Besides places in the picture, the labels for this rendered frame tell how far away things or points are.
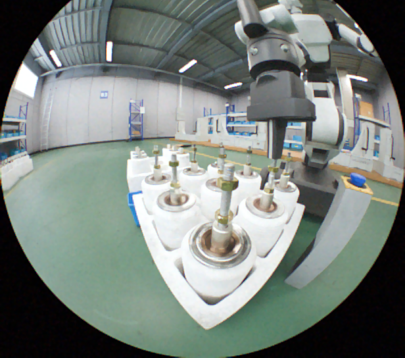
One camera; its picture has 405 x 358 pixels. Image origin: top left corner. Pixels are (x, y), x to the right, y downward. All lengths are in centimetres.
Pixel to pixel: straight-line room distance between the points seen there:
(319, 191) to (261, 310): 48
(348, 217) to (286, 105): 23
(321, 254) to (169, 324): 36
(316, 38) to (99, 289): 116
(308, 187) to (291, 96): 49
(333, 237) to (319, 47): 70
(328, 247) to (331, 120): 38
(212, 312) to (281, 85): 30
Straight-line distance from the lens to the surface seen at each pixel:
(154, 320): 39
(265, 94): 19
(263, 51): 20
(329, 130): 51
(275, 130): 19
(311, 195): 62
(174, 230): 22
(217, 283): 15
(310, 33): 72
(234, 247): 15
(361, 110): 540
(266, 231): 22
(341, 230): 30
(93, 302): 47
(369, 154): 250
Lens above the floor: 38
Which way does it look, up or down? 11 degrees down
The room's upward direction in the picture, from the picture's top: 1 degrees clockwise
